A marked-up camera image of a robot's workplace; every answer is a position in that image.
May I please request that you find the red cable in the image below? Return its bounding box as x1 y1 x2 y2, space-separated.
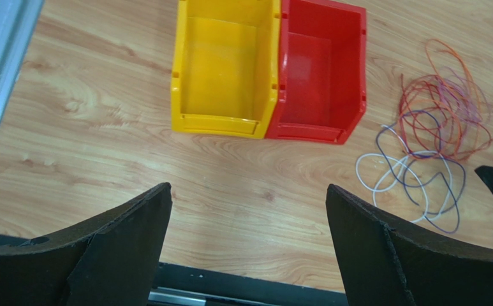
398 74 476 161

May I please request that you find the yellow plastic bin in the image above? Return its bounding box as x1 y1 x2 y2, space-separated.
170 0 282 139

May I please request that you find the blue cable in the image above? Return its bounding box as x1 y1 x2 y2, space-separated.
375 111 467 235

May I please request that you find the orange cable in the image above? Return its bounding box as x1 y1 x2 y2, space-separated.
399 39 493 162

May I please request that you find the pink cable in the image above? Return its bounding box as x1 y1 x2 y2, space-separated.
435 68 491 128

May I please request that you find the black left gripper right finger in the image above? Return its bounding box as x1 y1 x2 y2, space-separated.
326 184 493 305

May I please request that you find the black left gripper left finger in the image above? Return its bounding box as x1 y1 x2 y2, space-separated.
0 183 172 305

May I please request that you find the red plastic bin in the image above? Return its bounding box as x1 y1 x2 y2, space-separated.
265 0 367 145

